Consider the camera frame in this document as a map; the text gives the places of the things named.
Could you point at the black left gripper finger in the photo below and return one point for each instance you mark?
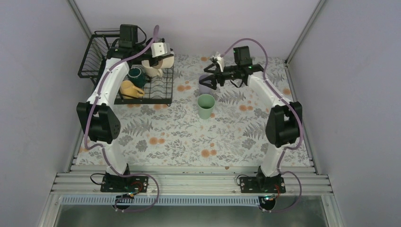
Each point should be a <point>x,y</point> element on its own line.
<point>159,58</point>
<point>156,64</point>

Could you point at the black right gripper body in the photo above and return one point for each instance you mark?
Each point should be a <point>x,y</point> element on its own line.
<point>218,75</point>

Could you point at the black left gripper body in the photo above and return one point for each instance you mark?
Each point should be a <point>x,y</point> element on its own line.
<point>135,48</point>

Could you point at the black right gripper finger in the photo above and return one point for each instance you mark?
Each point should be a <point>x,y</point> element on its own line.
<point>209,82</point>
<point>212,68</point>

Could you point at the cream ceramic mug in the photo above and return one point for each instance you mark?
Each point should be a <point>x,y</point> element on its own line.
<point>151,71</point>

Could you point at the lavender plastic cup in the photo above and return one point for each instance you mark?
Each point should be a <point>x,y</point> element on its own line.
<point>202,88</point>

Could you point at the dark green ceramic mug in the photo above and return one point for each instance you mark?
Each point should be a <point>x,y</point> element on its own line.
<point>137,76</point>

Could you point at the mint green plastic cup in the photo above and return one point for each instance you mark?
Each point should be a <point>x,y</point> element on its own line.
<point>206,103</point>

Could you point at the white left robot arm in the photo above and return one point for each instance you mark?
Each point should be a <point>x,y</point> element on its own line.
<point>99,123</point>

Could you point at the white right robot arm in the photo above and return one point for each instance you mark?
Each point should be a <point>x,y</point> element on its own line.
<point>285,117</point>

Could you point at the yellow ceramic mug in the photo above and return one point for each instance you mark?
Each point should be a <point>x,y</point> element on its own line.
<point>130,91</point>

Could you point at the floral tablecloth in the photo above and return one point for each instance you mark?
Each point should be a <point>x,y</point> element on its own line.
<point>175,135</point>

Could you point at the aluminium corner profile left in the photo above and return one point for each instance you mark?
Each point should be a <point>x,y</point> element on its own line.
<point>73,5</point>

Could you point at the aluminium corner profile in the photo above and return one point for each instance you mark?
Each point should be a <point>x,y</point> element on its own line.
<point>73,5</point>
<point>305,30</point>

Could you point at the aluminium corner profile right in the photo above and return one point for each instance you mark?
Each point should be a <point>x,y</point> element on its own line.
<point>305,30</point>

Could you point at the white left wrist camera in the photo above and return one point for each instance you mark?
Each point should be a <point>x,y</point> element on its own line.
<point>160,48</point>

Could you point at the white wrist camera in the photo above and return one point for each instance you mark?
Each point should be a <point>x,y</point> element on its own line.
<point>160,48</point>
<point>218,60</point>

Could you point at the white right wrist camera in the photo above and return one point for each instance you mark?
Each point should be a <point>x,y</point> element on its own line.
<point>218,60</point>

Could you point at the black wire dish rack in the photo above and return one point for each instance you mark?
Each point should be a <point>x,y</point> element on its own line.
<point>158,90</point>

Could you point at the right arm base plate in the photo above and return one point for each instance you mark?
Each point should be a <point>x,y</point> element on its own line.
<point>250,184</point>

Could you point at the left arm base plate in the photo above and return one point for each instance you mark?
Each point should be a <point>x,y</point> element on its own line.
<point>114,183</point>

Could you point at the grey slotted cable duct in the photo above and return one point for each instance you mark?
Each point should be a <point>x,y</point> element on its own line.
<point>163,200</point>

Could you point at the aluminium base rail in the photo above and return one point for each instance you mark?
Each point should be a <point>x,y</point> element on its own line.
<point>187,180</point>

